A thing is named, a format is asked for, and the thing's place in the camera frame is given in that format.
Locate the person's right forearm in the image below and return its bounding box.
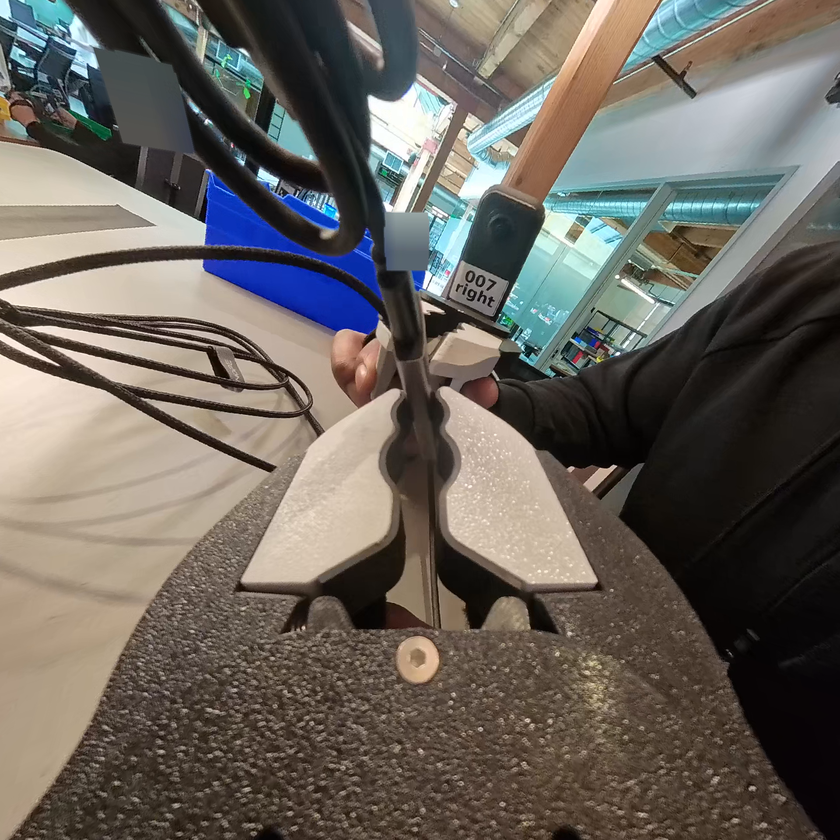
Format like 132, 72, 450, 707
491, 298, 742, 470

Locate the large metal air duct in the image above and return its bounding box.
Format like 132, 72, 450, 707
468, 0, 759, 157

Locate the wooden post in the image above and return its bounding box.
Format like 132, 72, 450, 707
502, 0, 664, 198

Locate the grey table cable slot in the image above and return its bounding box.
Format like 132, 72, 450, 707
0, 205, 158, 241

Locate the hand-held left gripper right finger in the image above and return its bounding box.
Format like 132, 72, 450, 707
432, 386, 599, 597

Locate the black wall bracket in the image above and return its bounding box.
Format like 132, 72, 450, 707
651, 54, 698, 101

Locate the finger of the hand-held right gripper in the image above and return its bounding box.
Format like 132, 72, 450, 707
369, 322, 411, 403
427, 322, 505, 395

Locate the black braided cable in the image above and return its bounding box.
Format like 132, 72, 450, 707
0, 246, 388, 473

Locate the small metal air duct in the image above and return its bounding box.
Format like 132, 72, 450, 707
545, 187, 775, 228

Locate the dark grey cabinet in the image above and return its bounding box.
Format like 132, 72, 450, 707
138, 146, 212, 221

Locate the person's right hand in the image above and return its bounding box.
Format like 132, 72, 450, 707
331, 328, 501, 409

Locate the person's black jacket torso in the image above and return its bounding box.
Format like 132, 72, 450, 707
617, 239, 840, 837

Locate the blue plastic bin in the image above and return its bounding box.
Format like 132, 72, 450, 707
203, 169, 388, 332

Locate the silver usb hub with cable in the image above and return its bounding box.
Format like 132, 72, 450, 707
392, 354, 442, 627

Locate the black smooth cable bundle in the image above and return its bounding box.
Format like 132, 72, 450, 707
66, 0, 426, 362

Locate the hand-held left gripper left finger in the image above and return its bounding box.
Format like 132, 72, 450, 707
239, 387, 411, 614

